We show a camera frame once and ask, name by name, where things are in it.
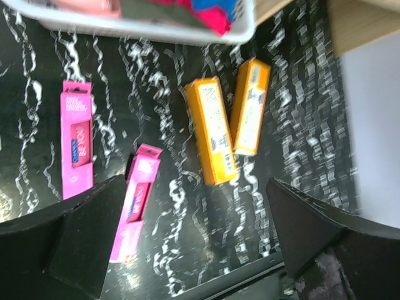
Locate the yellow toothpaste box right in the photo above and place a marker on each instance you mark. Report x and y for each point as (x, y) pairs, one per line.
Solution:
(248, 106)

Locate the yellow toothpaste box left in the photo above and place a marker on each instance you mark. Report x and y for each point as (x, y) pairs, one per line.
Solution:
(213, 137)

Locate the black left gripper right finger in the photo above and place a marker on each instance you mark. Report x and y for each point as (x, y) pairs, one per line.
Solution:
(331, 253)

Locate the grey cloth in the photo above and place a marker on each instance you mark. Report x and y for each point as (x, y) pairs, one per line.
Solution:
(156, 13)

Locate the yellow toothpaste box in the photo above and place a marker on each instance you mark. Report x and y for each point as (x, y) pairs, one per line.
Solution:
(248, 106)
(213, 137)

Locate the blue cloth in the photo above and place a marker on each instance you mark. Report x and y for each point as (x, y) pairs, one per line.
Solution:
(228, 6)

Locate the magenta cloth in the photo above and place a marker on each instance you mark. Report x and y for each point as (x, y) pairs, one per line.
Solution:
(214, 19)

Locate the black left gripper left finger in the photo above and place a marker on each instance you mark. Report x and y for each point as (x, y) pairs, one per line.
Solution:
(62, 251)

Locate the white plastic basket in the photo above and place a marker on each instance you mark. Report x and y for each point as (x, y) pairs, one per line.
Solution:
(242, 29)

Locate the pink cloth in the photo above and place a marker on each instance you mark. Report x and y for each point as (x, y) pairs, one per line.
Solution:
(103, 8)

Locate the wooden shelf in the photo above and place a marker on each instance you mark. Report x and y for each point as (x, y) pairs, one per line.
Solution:
(348, 25)

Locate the pink toothpaste box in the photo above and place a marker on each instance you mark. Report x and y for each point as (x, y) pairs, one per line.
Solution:
(141, 177)
(76, 138)

